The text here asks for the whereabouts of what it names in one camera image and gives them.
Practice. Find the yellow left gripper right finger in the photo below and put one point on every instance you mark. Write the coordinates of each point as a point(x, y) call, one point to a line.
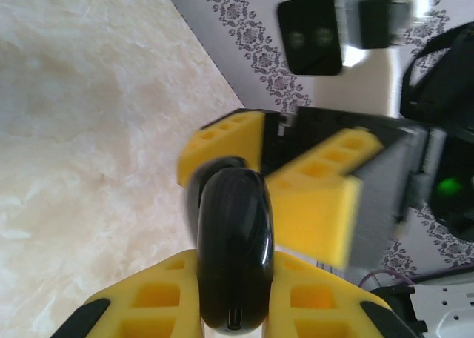
point(314, 301)

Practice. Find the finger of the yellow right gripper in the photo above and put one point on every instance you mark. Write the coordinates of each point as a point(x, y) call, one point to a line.
point(222, 138)
point(314, 212)

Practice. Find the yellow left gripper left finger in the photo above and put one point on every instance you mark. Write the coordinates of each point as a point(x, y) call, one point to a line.
point(148, 297)

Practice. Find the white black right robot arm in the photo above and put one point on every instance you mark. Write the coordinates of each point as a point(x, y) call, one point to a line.
point(452, 308)

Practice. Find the black earbud charging case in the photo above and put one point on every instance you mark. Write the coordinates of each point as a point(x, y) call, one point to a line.
point(233, 241)

